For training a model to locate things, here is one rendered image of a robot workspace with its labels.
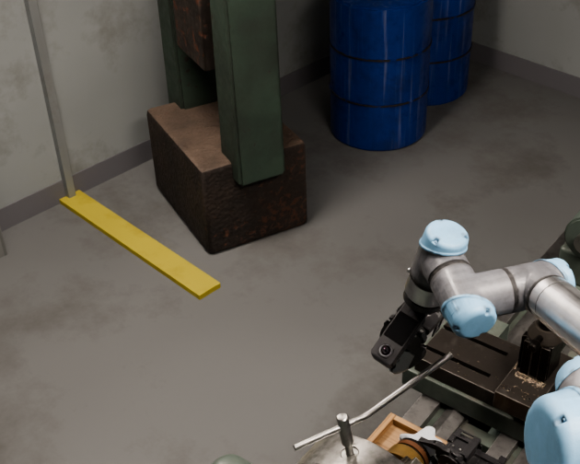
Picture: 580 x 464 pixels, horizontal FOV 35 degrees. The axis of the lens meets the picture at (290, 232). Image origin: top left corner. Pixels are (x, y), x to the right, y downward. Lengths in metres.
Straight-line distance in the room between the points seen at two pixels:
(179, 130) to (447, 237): 2.90
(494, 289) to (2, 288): 3.08
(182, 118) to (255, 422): 1.61
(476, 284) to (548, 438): 0.39
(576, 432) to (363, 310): 2.82
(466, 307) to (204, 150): 2.79
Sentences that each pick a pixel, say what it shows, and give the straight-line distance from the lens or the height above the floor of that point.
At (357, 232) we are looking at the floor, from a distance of 4.34.
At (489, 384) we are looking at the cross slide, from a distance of 2.24.
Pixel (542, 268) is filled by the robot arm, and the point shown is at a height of 1.63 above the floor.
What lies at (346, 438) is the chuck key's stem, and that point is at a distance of 1.69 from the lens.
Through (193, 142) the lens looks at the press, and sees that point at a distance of 4.19.
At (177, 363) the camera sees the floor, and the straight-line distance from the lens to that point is 3.71.
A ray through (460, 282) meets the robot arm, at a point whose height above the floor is 1.62.
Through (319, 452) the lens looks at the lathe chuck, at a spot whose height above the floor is 1.21.
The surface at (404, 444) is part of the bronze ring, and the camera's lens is 1.91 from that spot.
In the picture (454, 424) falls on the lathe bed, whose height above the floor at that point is 0.86.
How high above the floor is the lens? 2.54
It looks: 36 degrees down
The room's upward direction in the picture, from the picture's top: 2 degrees counter-clockwise
